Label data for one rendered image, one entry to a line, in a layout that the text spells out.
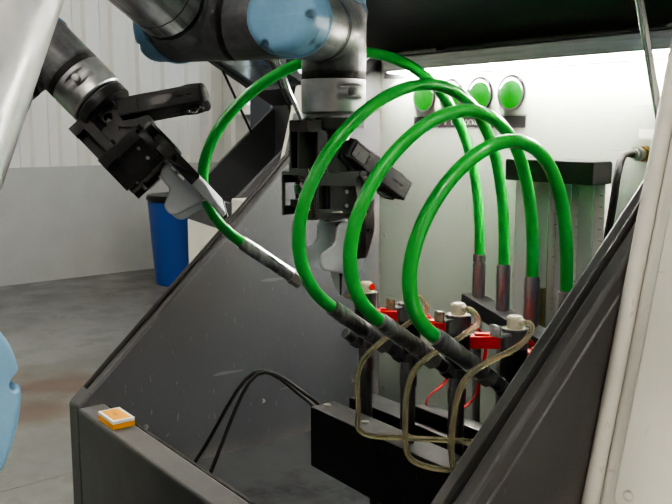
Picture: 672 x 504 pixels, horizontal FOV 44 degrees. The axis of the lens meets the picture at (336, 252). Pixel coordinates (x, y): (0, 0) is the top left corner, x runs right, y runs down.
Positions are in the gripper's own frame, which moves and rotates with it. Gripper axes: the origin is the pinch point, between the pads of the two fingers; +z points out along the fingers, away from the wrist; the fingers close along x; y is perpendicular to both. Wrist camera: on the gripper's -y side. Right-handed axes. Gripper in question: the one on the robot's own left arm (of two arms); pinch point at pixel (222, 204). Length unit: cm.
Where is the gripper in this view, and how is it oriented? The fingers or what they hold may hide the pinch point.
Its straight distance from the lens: 106.2
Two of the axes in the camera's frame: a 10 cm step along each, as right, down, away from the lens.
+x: 0.2, -0.8, -10.0
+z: 7.0, 7.2, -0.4
